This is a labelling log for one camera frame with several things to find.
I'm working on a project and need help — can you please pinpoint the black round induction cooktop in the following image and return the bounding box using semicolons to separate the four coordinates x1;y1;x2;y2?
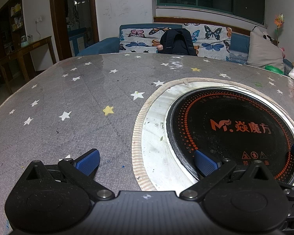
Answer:
165;87;294;184

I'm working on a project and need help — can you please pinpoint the green plastic lid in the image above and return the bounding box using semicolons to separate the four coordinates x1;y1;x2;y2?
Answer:
265;65;284;75

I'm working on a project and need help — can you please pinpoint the grey star-print tablecloth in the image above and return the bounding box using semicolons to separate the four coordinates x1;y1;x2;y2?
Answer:
0;53;294;201

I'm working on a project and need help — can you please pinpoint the brown door frame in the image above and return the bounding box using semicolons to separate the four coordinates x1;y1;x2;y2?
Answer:
49;0;100;61

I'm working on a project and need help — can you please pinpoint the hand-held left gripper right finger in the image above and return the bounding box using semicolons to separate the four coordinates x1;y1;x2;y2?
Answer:
180;150;282;201

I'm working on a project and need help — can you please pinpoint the colourful paper flower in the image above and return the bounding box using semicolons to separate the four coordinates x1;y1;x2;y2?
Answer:
274;13;285;47

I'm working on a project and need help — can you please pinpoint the steel cooktop surround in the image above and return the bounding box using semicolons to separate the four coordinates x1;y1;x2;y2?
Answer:
132;77;294;192

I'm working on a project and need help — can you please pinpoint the butterfly-print sofa cover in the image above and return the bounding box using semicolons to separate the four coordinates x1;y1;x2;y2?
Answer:
119;23;233;59

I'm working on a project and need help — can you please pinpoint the black backpack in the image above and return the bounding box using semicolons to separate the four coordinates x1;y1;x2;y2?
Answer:
159;28;198;56

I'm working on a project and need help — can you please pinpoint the blue sofa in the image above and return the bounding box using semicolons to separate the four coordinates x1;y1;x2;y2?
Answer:
76;24;294;72

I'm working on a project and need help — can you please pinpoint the wooden desk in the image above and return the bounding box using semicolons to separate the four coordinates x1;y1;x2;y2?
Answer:
0;35;57;88

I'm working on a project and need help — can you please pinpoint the grey pillow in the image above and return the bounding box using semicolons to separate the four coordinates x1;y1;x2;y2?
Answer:
246;27;285;69

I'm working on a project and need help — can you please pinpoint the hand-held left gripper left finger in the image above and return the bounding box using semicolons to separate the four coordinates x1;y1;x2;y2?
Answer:
26;149;115;201

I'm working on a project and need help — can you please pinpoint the dark shelf cabinet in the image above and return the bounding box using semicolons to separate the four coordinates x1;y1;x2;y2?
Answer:
0;0;24;63

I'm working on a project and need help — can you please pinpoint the panda plush toy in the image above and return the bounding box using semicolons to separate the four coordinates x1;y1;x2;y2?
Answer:
262;31;281;47

